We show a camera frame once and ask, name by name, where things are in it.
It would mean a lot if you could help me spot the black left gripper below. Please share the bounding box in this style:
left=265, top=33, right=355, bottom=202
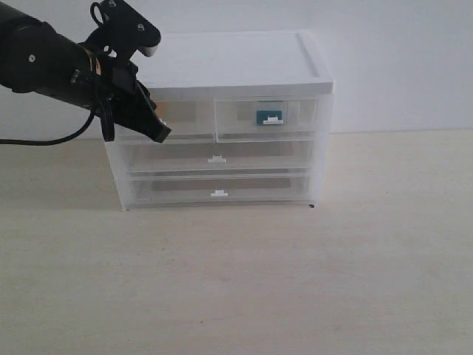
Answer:
left=72, top=43, right=171, bottom=143

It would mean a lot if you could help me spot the teal bottle with white cap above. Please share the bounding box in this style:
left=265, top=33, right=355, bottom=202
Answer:
left=255, top=101, right=287, bottom=126

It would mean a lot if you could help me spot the yellow wedge sponge block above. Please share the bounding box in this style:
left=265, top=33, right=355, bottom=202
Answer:
left=156, top=102, right=169, bottom=117

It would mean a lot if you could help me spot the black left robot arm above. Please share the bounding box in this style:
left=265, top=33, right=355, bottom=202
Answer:
left=1, top=1, right=167, bottom=141

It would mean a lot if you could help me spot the white plastic drawer cabinet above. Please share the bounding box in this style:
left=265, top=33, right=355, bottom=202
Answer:
left=106, top=30, right=335, bottom=210

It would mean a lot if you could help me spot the clear middle wide drawer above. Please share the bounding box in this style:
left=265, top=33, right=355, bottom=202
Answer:
left=120, top=141, right=313, bottom=173

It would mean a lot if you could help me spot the clear wide drawer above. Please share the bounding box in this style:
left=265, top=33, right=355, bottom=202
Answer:
left=120, top=141, right=313, bottom=173
left=132, top=174, right=316, bottom=205

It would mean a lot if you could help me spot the clear bottom wide drawer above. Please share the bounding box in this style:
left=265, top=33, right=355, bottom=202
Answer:
left=132, top=174, right=316, bottom=205

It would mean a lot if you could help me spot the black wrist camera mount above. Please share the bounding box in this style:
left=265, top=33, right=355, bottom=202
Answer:
left=83, top=0, right=162, bottom=66

